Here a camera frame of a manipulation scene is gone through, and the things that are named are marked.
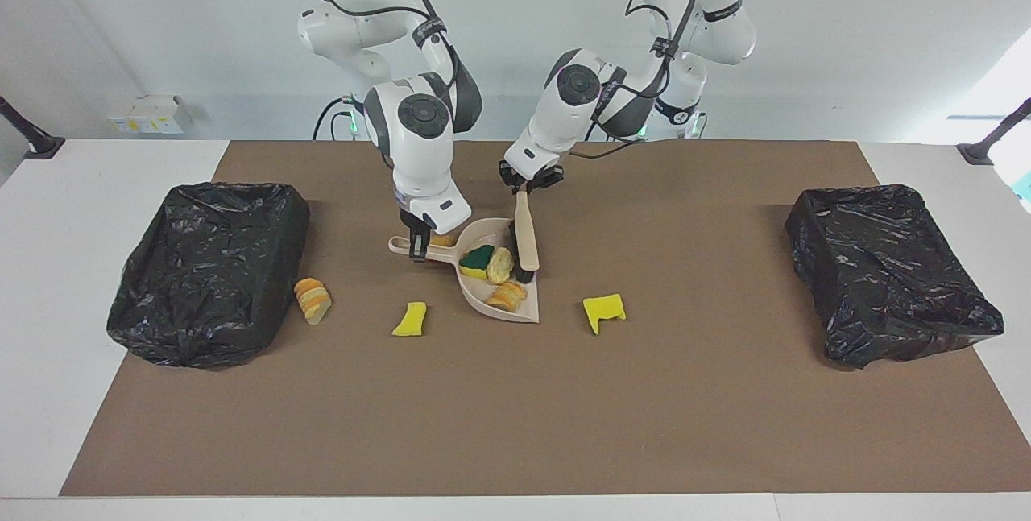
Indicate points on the pale crumbly cracker piece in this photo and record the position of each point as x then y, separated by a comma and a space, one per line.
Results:
501, 266

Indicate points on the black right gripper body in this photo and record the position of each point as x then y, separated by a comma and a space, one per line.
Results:
415, 225

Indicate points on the notched yellow sponge piece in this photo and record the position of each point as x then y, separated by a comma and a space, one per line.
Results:
602, 312

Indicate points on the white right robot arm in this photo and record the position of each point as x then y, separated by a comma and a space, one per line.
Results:
419, 159

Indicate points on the black bag lined bin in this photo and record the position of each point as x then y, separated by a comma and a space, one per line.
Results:
201, 279
886, 279

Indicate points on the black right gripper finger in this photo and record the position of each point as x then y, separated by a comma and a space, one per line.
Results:
417, 247

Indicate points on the beige brush with black bristles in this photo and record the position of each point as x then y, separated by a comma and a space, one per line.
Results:
527, 231

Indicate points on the pale teal object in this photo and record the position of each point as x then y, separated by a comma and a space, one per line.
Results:
1024, 187

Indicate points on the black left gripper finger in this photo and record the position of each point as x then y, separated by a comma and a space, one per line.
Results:
554, 178
509, 177

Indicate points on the orange striped bread piece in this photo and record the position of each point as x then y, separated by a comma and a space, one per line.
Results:
507, 295
312, 301

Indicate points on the brown peanut shaped piece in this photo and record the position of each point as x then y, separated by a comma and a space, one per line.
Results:
443, 240

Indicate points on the white wall socket box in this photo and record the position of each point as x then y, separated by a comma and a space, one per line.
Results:
149, 114

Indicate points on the black clamp stand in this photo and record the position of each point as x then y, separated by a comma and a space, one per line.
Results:
40, 146
979, 152

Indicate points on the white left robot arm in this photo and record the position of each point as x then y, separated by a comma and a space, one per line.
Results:
564, 110

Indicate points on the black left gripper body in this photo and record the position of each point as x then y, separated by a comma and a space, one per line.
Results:
533, 180

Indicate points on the green and yellow sponge piece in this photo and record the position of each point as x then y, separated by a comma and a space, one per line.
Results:
475, 265

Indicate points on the brown table mat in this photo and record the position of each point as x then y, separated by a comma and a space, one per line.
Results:
515, 440

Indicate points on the beige plastic dustpan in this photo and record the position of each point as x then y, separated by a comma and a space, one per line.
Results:
527, 312

